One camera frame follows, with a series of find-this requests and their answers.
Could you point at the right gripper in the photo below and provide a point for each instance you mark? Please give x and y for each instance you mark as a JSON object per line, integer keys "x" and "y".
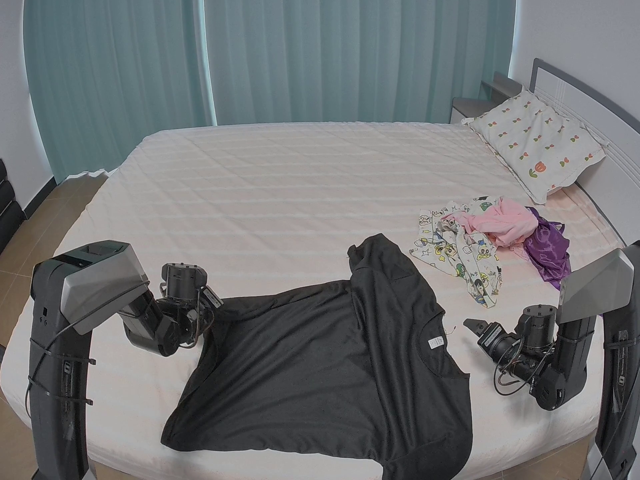
{"x": 500, "y": 343}

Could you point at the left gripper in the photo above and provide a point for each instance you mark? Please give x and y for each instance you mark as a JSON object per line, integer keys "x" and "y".
{"x": 212, "y": 299}

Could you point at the black T-shirt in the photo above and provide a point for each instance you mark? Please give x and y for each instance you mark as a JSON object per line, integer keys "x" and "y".
{"x": 325, "y": 358}

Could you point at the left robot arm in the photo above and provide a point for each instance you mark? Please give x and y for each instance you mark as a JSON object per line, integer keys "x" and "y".
{"x": 55, "y": 368}

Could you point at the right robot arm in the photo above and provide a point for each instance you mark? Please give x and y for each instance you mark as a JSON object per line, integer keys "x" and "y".
{"x": 570, "y": 363}

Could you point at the bed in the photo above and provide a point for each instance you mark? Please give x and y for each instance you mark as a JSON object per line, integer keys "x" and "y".
{"x": 300, "y": 193}

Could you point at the white printed pyjama garment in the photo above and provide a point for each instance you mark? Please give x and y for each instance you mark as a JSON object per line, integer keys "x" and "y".
{"x": 475, "y": 268}

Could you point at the purple garment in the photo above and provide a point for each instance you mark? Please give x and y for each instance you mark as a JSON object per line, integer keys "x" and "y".
{"x": 550, "y": 248}

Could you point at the pink garment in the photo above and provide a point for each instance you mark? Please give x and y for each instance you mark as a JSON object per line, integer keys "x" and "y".
{"x": 505, "y": 223}

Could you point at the white printed pillow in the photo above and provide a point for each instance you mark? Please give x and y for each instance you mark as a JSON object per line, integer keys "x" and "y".
{"x": 540, "y": 138}

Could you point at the black chest of drawers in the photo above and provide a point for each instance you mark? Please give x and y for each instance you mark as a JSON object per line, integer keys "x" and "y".
{"x": 7, "y": 208}

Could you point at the grey white bedside table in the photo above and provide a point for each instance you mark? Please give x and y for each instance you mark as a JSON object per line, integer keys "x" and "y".
{"x": 470, "y": 105}

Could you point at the blue-green curtain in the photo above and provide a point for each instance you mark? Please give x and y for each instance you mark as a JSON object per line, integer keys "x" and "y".
{"x": 120, "y": 68}
{"x": 350, "y": 43}

